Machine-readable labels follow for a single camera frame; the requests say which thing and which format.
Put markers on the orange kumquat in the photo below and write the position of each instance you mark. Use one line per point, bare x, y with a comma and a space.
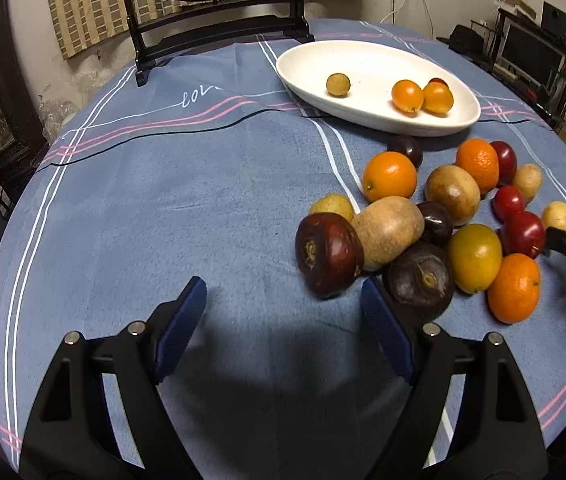
407, 96
438, 99

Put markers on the yellow green orange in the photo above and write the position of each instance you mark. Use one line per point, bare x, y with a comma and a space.
474, 259

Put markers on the small pale potato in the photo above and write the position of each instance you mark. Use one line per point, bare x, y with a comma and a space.
557, 215
528, 181

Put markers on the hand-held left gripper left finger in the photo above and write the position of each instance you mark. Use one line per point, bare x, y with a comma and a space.
183, 321

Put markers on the brown round passion fruit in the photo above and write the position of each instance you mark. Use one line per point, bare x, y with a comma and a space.
452, 194

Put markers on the dark red plum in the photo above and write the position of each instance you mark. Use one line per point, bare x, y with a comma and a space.
523, 234
505, 160

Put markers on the small red cherry tomato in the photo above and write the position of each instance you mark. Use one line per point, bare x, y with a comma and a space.
438, 81

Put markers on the black speaker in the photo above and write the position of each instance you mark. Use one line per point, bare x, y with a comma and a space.
557, 20

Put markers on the dark purple plum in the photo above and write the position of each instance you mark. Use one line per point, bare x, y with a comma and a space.
435, 222
407, 149

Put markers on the small yellow potato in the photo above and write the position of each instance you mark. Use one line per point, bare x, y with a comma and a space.
330, 206

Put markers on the large round orange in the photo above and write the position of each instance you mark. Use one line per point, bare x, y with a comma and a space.
389, 177

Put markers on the orange mandarin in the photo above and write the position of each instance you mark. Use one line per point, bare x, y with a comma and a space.
477, 164
513, 287

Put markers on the black hat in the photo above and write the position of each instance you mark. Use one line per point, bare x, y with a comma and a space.
465, 40

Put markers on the small tan round longan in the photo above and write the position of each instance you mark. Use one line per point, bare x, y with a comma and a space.
338, 85

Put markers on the dark purple mangosteen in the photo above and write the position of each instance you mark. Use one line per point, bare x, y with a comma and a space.
420, 280

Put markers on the striped woven wall curtain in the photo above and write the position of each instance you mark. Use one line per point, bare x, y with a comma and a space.
88, 10

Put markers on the dark red mangosteen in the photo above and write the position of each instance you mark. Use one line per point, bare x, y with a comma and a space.
328, 255

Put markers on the clear plastic bag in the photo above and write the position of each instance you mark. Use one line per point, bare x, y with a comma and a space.
60, 117

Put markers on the white oval plate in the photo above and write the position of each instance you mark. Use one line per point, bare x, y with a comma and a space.
363, 65

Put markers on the blue striped tablecloth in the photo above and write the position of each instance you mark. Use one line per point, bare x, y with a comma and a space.
163, 210

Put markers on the large brown potato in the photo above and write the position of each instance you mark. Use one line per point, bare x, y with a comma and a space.
388, 230

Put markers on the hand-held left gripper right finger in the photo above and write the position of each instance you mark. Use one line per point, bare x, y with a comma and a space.
385, 325

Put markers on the black computer monitor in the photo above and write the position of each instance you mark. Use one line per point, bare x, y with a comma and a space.
530, 55

